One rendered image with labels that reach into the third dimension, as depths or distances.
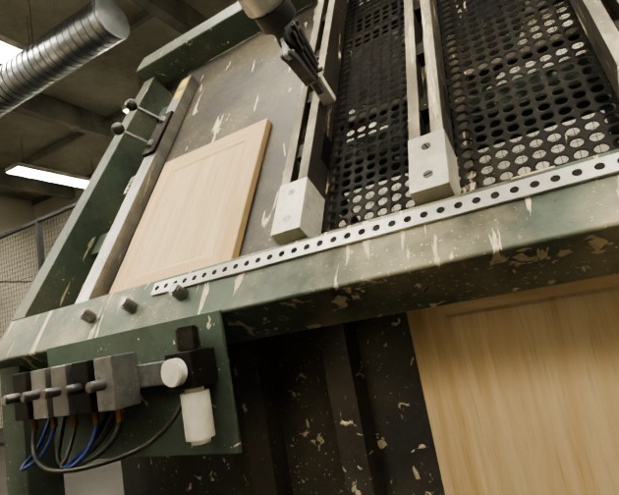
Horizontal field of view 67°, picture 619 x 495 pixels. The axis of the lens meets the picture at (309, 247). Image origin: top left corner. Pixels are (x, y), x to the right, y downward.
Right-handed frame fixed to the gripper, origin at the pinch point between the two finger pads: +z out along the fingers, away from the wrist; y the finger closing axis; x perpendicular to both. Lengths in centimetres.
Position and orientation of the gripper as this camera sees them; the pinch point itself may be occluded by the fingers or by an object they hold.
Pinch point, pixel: (322, 89)
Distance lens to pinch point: 106.7
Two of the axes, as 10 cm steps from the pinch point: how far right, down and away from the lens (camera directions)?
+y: 1.1, -7.9, 6.0
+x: -8.5, 2.4, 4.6
